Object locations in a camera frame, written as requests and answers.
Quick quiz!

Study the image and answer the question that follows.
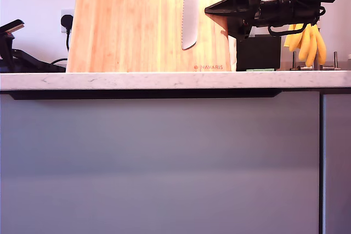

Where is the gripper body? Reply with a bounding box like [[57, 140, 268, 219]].
[[0, 19, 26, 35], [247, 0, 291, 40]]

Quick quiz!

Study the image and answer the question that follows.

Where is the wooden magnetic knife block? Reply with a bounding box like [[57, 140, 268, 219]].
[[65, 0, 238, 73]]

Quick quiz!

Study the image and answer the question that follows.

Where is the serrated bread knife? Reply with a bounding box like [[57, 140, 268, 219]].
[[181, 0, 199, 51]]

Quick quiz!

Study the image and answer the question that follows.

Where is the white plastic container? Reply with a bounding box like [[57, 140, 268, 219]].
[[229, 36, 238, 72]]

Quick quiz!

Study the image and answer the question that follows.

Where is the black sink caddy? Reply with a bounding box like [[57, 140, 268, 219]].
[[236, 35, 282, 71]]

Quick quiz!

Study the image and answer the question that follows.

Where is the black contact grill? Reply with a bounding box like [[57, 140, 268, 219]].
[[0, 48, 67, 73]]

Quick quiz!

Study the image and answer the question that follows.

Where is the yellow rubber glove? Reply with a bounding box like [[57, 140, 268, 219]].
[[283, 22, 327, 68]]

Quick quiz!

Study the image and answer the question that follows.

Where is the steel kitchen faucet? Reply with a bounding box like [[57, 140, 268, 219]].
[[289, 24, 341, 71]]

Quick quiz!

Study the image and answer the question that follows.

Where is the grey drawer front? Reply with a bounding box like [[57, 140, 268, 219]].
[[0, 91, 320, 234]]

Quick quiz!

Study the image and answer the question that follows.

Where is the grey cabinet door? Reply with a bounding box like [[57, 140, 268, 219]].
[[322, 93, 351, 234]]

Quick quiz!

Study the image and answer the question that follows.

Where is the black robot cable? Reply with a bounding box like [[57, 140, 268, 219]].
[[268, 6, 327, 37]]

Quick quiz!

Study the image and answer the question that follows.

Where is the white wall socket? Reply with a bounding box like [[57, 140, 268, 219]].
[[60, 9, 75, 34]]

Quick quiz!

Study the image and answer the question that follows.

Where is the black power plug with cable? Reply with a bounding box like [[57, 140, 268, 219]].
[[50, 14, 75, 65]]

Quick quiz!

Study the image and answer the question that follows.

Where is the black drawer handle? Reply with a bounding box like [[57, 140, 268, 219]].
[[9, 90, 91, 101]]

